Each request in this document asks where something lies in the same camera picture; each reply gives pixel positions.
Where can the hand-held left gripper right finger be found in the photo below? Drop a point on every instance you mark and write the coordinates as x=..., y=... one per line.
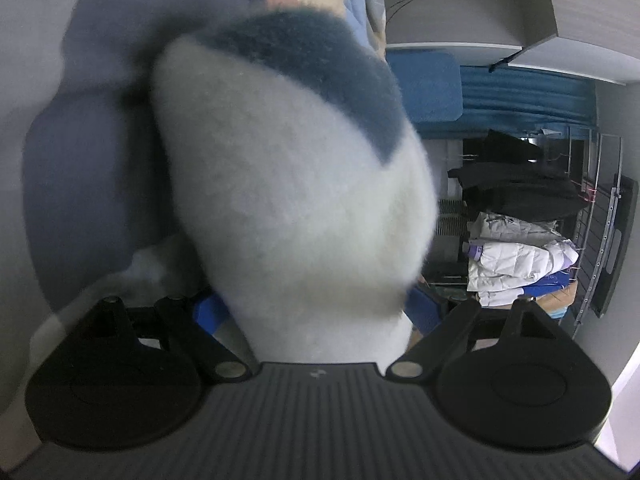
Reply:
x=425, y=310

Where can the white puffer jacket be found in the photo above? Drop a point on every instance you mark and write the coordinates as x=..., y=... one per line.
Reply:
x=515, y=260

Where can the black hanging coat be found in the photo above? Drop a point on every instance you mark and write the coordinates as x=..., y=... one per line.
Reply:
x=515, y=180

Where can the cardboard box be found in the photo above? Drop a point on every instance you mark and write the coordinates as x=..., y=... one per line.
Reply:
x=562, y=302

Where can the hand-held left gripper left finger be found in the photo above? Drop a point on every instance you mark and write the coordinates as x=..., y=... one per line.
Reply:
x=207, y=312

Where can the black flat panel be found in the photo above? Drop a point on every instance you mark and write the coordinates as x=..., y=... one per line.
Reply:
x=615, y=250

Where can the checked blanket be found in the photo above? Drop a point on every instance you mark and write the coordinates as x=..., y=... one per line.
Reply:
x=90, y=160

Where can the blue curtain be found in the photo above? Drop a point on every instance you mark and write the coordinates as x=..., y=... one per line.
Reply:
x=530, y=95

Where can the white and blue fleece blanket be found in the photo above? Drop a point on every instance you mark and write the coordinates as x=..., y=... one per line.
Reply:
x=300, y=185

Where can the metal clothes rack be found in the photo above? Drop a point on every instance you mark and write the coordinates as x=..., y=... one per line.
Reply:
x=600, y=240

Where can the white radiator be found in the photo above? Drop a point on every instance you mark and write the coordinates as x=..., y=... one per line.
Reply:
x=452, y=232

